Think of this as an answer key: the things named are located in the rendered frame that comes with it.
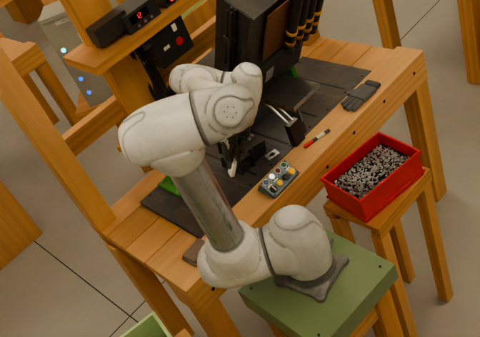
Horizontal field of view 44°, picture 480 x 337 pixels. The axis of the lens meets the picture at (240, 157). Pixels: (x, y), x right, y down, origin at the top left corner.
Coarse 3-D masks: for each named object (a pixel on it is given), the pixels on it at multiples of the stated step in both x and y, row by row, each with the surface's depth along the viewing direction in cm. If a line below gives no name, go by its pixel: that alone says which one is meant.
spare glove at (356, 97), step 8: (368, 80) 260; (360, 88) 258; (368, 88) 256; (376, 88) 256; (352, 96) 256; (360, 96) 253; (368, 96) 253; (344, 104) 253; (352, 104) 251; (360, 104) 251
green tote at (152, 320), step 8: (152, 312) 198; (144, 320) 196; (152, 320) 198; (160, 320) 194; (136, 328) 196; (144, 328) 198; (152, 328) 200; (160, 328) 201; (120, 336) 195; (128, 336) 195; (136, 336) 197; (144, 336) 199; (152, 336) 201; (160, 336) 203; (168, 336) 188
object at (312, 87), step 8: (280, 80) 245; (288, 80) 243; (296, 80) 241; (304, 80) 239; (272, 88) 242; (280, 88) 240; (288, 88) 239; (296, 88) 236; (304, 88) 235; (312, 88) 233; (264, 96) 240; (272, 96) 238; (280, 96) 236; (288, 96) 234; (296, 96) 232; (304, 96) 230; (272, 104) 237; (280, 104) 233; (288, 104) 230; (296, 104) 228
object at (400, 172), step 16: (368, 144) 232; (384, 144) 234; (400, 144) 225; (352, 160) 230; (368, 160) 229; (384, 160) 225; (400, 160) 223; (416, 160) 219; (336, 176) 228; (352, 176) 224; (368, 176) 221; (384, 176) 221; (400, 176) 217; (416, 176) 222; (336, 192) 221; (352, 192) 219; (368, 192) 217; (384, 192) 215; (400, 192) 221; (352, 208) 219; (368, 208) 214
